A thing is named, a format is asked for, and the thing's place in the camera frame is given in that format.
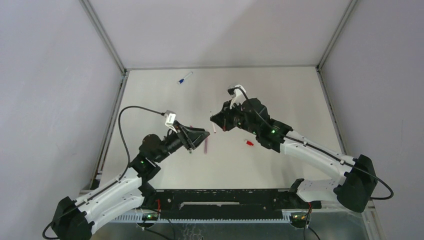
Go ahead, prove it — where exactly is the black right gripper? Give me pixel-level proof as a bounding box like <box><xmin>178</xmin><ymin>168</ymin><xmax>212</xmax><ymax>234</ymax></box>
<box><xmin>211</xmin><ymin>99</ymin><xmax>259</xmax><ymax>136</ymax></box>

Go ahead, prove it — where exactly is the pink highlighter pen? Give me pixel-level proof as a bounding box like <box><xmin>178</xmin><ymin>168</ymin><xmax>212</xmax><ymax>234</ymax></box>
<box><xmin>203</xmin><ymin>137</ymin><xmax>208</xmax><ymax>155</ymax></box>

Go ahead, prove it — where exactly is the white pen blue end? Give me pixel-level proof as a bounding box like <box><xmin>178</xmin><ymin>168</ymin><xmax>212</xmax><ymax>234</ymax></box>
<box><xmin>181</xmin><ymin>71</ymin><xmax>193</xmax><ymax>80</ymax></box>

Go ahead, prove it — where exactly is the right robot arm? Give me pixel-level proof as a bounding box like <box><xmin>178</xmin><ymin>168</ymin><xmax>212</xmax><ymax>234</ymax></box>
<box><xmin>210</xmin><ymin>98</ymin><xmax>378</xmax><ymax>213</ymax></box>

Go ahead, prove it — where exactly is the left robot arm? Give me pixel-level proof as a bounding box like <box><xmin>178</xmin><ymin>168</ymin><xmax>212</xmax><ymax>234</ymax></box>
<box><xmin>50</xmin><ymin>121</ymin><xmax>210</xmax><ymax>240</ymax></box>

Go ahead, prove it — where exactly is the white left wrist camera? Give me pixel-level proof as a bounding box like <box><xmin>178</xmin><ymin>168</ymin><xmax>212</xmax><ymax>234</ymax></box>
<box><xmin>163</xmin><ymin>110</ymin><xmax>176</xmax><ymax>132</ymax></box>

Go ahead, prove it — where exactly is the black right camera cable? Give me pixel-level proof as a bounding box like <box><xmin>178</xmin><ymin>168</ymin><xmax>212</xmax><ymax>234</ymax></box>
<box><xmin>231</xmin><ymin>86</ymin><xmax>394</xmax><ymax>201</ymax></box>

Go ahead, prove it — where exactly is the black camera cable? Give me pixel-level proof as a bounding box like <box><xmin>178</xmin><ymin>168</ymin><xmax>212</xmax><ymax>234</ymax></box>
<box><xmin>42</xmin><ymin>105</ymin><xmax>167</xmax><ymax>240</ymax></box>
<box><xmin>231</xmin><ymin>86</ymin><xmax>394</xmax><ymax>201</ymax></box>

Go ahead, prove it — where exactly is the black left camera cable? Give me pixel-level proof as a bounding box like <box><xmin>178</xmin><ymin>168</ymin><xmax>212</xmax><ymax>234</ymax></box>
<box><xmin>42</xmin><ymin>105</ymin><xmax>167</xmax><ymax>240</ymax></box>

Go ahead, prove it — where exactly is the aluminium frame rail left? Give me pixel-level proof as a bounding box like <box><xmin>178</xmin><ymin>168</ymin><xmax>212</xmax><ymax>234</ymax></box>
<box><xmin>80</xmin><ymin>0</ymin><xmax>126</xmax><ymax>190</ymax></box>

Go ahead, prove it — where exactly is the aluminium frame rail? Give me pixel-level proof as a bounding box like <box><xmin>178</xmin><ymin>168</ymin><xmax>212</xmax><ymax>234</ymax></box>
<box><xmin>80</xmin><ymin>0</ymin><xmax>126</xmax><ymax>190</ymax></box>
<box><xmin>315</xmin><ymin>0</ymin><xmax>361</xmax><ymax>154</ymax></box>

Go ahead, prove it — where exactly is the grey cable duct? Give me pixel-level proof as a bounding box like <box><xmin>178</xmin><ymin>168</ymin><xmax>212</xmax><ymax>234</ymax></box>
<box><xmin>110</xmin><ymin>210</ymin><xmax>306</xmax><ymax>224</ymax></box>

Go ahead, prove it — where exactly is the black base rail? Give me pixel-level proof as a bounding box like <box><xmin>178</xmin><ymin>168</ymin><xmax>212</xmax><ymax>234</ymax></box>
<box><xmin>136</xmin><ymin>188</ymin><xmax>322</xmax><ymax>216</ymax></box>

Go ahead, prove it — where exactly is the aluminium frame rail right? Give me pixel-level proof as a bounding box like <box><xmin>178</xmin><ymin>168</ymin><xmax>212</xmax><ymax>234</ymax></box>
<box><xmin>315</xmin><ymin>0</ymin><xmax>361</xmax><ymax>154</ymax></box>

